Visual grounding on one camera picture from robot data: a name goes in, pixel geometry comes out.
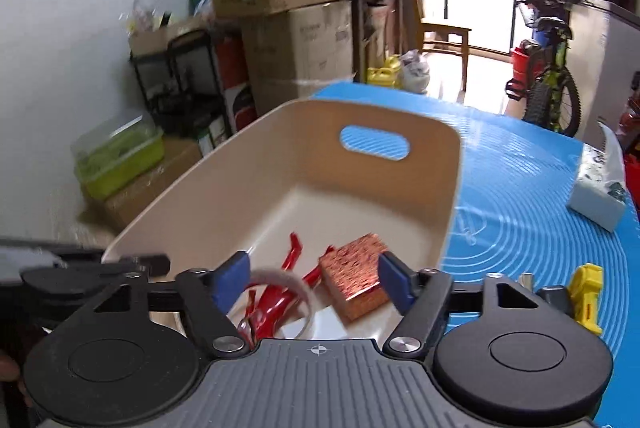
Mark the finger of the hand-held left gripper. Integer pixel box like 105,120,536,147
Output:
100,253,169,276

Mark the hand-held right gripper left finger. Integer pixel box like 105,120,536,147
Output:
90,251,250,355

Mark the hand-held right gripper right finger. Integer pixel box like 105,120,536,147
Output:
378,251,543,355

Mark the red patterned small box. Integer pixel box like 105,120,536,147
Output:
318,232,402,322

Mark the red action figure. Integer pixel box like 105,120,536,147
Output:
239,232,337,345

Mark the white band ring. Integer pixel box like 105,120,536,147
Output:
244,268,315,340

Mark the beige plastic basket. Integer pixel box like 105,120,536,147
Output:
102,99,464,345

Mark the taped cardboard box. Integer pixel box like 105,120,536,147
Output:
101,137,204,232

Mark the green container with clear lid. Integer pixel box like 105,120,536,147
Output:
71,109,166,202

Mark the blue silicone mat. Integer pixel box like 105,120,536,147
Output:
309,82,640,428

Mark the black metal rack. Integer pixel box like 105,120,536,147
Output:
130,29,232,145

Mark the red carton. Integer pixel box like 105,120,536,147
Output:
219,34,259,135

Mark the yellow plastic toy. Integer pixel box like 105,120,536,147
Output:
570,263,605,337

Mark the yellow jug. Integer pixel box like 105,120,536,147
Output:
366,55,404,89

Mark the white plastic bag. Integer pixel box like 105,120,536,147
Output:
400,49,432,94

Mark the white tissue box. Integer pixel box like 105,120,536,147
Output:
566,122,629,232

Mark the small cardboard box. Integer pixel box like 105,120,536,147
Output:
128,14,207,59

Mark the large plain cardboard box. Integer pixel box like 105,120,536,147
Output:
239,0,359,117

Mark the wooden chair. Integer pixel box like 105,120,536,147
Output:
406,0,474,92

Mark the green and black bicycle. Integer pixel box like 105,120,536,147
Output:
496,0,584,137

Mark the cluttered small table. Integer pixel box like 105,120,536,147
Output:
349,0,409,84

